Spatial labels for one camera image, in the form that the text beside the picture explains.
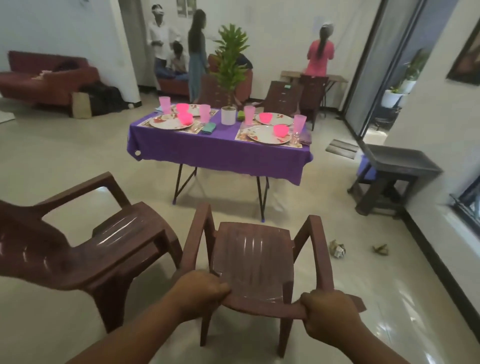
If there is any purple cloth table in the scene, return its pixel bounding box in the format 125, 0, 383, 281
126, 106, 314, 223

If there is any green plant with white pot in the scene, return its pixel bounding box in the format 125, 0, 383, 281
209, 23, 251, 126

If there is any person's left forearm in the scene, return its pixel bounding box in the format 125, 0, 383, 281
67, 296, 188, 364

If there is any dark grey plastic stool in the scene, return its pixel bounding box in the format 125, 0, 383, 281
346, 166, 419, 220

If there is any person's left hand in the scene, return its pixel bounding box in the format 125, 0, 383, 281
168, 269, 232, 323

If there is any black bag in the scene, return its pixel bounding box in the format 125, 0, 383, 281
80, 81, 127, 116

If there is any wall poster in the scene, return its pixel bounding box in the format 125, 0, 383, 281
176, 0, 198, 18

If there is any blue waste bin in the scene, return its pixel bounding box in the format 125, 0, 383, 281
356, 155, 378, 181

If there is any grey plastic tray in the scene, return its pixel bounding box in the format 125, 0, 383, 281
356, 140, 444, 177

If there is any black barred window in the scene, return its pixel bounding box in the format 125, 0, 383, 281
449, 176, 480, 230

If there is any black plant stand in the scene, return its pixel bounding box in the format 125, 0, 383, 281
373, 106, 402, 132

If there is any wooden folding table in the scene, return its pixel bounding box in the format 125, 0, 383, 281
280, 70, 349, 113

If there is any dark picture frame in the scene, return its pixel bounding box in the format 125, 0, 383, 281
446, 18, 480, 86

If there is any crumpled colourful paper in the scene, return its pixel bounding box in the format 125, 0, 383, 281
328, 239, 347, 260

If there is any grey striped doormat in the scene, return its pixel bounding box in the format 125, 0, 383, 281
325, 138, 361, 160

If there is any white floral plate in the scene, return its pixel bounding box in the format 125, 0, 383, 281
148, 114, 195, 131
172, 104, 211, 117
245, 124, 293, 146
254, 112, 294, 127

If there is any red sofa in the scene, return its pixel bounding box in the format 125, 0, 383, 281
0, 50, 101, 108

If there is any person's right hand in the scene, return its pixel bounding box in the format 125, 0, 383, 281
298, 289, 367, 350

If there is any brown paper bag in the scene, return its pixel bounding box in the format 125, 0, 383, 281
71, 91, 94, 120

